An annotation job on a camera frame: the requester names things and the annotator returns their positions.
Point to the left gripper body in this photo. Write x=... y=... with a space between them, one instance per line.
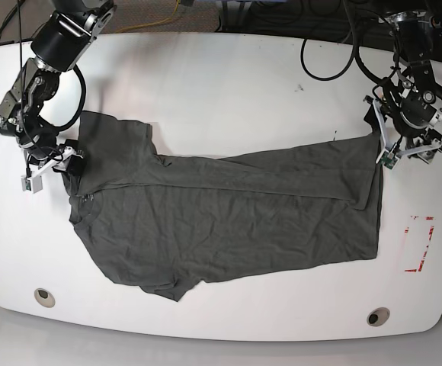
x=411 y=135

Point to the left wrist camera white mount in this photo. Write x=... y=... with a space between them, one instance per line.
x=386 y=148

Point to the right table cable grommet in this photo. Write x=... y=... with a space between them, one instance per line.
x=378 y=317

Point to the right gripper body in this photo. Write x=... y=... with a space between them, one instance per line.
x=42 y=152

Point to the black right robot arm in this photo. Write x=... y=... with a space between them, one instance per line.
x=57 y=47

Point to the table cable grommet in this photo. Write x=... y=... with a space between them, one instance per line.
x=44 y=298
x=378 y=317

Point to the red tape rectangle marking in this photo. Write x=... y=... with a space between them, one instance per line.
x=417 y=239

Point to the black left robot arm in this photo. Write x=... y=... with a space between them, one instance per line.
x=410 y=105

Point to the left table cable grommet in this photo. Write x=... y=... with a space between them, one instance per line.
x=44 y=298

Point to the dark grey t-shirt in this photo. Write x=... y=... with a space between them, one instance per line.
x=166 y=223

